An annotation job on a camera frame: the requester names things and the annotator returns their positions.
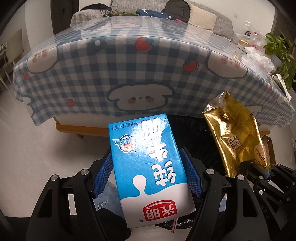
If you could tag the black cloth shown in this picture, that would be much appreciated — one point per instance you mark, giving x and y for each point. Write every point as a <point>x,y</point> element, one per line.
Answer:
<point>97,5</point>

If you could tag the white paper packet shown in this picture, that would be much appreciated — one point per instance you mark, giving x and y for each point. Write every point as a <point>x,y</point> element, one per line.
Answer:
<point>282,85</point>

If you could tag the beige dining chair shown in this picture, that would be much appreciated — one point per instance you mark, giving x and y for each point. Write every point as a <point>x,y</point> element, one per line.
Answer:
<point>15,46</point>

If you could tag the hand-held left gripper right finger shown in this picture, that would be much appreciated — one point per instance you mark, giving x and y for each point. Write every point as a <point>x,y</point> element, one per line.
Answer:
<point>192,171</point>

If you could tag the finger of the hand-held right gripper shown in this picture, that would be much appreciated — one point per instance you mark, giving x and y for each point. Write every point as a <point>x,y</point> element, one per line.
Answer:
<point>284,176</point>
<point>245,168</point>

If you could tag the gold foil bag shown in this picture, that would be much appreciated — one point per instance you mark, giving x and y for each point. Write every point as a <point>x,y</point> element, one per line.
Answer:
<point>233,134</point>

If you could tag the olive patterned cloth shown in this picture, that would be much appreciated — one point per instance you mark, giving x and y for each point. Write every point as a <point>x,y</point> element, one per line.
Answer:
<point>126,12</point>

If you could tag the person's dark pants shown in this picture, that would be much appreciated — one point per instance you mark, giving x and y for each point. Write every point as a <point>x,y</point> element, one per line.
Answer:
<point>111,222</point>

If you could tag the blue jacket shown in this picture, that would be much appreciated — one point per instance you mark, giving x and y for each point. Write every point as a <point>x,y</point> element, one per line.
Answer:
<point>148,12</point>

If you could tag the grey fabric sofa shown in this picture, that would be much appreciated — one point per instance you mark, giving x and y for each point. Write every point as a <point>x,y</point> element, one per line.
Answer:
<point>222,20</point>

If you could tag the green potted plant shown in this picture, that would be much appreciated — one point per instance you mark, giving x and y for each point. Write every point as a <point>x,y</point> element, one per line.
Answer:
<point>277,44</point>

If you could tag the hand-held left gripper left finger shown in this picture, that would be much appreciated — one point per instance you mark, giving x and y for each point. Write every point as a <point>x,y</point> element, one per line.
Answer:
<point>104,171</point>

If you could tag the white plastic bag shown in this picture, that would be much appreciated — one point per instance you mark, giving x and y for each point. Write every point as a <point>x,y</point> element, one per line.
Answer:
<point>259,58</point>

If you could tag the person's left shoe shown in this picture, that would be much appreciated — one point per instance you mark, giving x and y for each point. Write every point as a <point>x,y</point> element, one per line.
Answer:
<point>108,197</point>

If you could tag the beige cushion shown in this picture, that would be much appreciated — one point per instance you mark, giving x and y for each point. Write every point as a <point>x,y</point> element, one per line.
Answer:
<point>203,17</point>

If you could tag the gold and white box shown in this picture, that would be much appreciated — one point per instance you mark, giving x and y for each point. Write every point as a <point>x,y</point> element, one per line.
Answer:
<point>242,44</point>

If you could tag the trash bin with black bag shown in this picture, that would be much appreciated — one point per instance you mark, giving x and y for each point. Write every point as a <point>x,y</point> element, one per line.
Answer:
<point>198,143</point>

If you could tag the dark grey backpack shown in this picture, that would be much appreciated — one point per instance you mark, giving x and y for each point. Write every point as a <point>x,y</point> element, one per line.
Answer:
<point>178,10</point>

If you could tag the blue checkered bear tablecloth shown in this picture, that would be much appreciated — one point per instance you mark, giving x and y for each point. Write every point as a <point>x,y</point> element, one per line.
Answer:
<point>81,76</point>

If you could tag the blue white milk carton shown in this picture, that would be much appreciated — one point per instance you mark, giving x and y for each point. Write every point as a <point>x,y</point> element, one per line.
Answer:
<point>148,162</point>

